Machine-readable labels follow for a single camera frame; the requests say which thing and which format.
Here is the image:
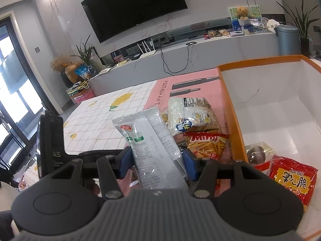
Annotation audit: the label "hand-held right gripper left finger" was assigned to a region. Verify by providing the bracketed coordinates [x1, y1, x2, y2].
[51, 146, 134, 200]

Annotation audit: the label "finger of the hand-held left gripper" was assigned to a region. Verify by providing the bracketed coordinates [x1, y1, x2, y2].
[64, 149, 127, 161]

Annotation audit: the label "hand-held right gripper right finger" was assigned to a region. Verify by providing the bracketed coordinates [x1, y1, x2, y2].
[183, 148, 265, 199]

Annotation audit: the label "red fries snack packet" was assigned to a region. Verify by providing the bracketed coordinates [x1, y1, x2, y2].
[183, 131, 229, 161]

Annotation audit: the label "grey white snack packet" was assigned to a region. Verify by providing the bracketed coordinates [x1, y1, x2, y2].
[112, 106, 190, 190]

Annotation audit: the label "white snack bag blue label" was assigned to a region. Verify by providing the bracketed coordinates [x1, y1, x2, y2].
[168, 97, 221, 136]

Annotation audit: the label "white box with orange rim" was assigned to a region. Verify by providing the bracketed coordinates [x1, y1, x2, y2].
[216, 55, 321, 241]

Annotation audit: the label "checkered fruit print tablecloth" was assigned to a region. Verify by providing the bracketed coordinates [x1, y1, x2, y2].
[19, 68, 242, 202]

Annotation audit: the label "small yellow snack packet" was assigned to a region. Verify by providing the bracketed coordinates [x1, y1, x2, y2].
[160, 107, 171, 129]

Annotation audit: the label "pink box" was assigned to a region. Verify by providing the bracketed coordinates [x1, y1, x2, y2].
[74, 89, 95, 105]

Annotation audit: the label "clear chocolate snack packet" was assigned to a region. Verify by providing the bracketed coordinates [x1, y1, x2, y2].
[245, 141, 275, 167]

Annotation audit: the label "glass sliding door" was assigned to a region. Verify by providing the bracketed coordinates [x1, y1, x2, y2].
[0, 12, 64, 181]

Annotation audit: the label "dried flowers in orange vase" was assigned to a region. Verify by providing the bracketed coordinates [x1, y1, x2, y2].
[50, 55, 84, 84]

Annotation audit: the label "small leafy potted plant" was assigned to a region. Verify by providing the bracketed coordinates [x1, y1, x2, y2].
[71, 34, 95, 67]

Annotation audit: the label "red snack packet yellow print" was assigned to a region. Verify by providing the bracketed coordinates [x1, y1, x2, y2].
[269, 159, 318, 214]

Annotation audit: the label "white router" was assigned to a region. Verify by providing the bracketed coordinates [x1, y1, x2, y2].
[137, 38, 156, 60]

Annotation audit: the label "grey television cabinet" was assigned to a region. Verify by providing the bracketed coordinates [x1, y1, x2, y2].
[88, 31, 302, 96]

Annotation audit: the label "snack bags on cabinet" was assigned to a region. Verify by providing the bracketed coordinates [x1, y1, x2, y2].
[207, 29, 230, 39]

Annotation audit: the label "blue pedal trash bin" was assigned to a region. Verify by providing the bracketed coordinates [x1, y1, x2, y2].
[274, 25, 301, 56]

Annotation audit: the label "round white sign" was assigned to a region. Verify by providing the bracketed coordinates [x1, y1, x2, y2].
[266, 18, 280, 33]

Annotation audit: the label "tall leafy potted plant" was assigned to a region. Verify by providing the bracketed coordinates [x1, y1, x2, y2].
[276, 0, 319, 57]

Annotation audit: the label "black cable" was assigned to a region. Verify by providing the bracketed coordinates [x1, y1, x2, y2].
[159, 41, 198, 75]

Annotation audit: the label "black wall television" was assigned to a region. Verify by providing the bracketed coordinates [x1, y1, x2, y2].
[81, 0, 188, 44]

